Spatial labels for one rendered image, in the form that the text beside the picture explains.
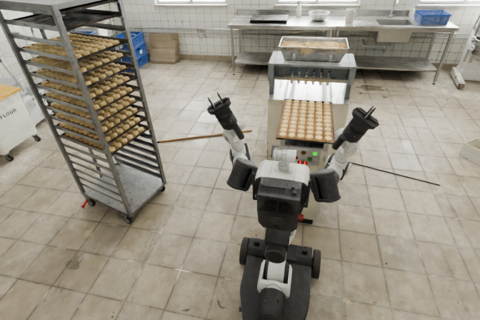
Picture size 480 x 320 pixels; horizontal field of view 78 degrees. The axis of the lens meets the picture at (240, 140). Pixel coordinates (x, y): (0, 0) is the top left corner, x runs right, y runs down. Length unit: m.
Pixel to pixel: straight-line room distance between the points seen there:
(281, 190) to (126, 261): 1.62
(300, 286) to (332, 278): 0.35
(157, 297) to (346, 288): 1.34
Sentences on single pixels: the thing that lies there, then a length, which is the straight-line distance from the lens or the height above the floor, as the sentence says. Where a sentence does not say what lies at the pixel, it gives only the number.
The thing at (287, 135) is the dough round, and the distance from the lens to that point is 2.13.
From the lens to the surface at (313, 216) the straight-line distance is 2.62.
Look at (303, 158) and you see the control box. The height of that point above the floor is 0.76.
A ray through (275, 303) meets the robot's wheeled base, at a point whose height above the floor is 0.35.
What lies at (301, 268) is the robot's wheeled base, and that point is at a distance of 2.28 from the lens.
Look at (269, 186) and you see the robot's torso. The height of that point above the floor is 1.11.
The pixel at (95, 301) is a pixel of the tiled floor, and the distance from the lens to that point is 2.59.
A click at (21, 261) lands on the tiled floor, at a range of 3.11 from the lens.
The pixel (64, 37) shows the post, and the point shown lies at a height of 1.65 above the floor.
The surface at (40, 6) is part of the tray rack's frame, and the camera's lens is 2.10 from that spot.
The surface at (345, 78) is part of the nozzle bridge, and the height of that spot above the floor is 1.05.
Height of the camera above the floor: 2.09
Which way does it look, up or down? 35 degrees down
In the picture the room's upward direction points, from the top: 3 degrees counter-clockwise
